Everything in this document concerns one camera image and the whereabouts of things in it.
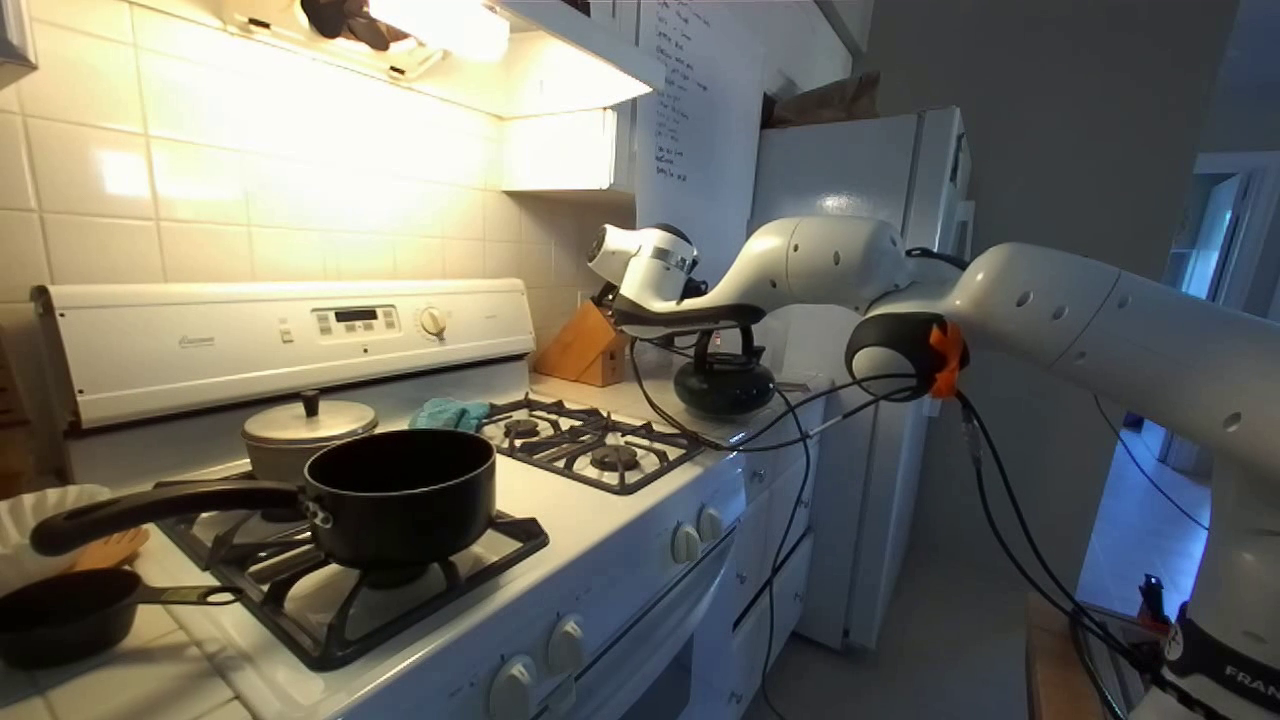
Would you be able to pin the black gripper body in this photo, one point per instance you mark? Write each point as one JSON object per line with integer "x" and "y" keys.
{"x": 723, "y": 340}

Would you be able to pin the dark green tea kettle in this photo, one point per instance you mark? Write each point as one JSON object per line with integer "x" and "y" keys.
{"x": 726, "y": 395}

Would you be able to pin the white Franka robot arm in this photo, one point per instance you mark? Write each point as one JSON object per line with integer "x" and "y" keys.
{"x": 1107, "y": 334}

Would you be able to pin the black burner grate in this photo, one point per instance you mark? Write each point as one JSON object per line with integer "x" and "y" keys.
{"x": 655, "y": 468}
{"x": 441, "y": 596}

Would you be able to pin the white stove knob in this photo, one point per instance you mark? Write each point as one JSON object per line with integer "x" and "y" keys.
{"x": 565, "y": 647}
{"x": 512, "y": 690}
{"x": 685, "y": 542}
{"x": 709, "y": 520}

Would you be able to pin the white refrigerator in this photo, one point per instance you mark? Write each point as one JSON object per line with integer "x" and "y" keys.
{"x": 865, "y": 533}

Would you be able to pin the white drawer cabinet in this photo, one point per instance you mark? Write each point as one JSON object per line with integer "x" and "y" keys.
{"x": 787, "y": 603}

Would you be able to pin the teal blue cloth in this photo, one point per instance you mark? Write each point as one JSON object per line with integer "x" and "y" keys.
{"x": 449, "y": 419}

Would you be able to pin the brown cardboard box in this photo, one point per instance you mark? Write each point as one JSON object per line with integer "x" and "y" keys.
{"x": 825, "y": 103}

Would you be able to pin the white range hood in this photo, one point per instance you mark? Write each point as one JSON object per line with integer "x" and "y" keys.
{"x": 561, "y": 81}

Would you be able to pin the silver lidded saucepan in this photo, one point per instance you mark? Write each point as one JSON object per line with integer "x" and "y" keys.
{"x": 307, "y": 424}

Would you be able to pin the wooden platform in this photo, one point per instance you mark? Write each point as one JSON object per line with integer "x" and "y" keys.
{"x": 1052, "y": 664}

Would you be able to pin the white gas stove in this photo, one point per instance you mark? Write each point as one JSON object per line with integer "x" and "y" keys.
{"x": 200, "y": 344}

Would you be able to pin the small black frying pan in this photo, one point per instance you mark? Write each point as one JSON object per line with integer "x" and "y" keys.
{"x": 66, "y": 621}

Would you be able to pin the white plate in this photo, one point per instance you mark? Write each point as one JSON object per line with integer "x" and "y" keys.
{"x": 32, "y": 526}

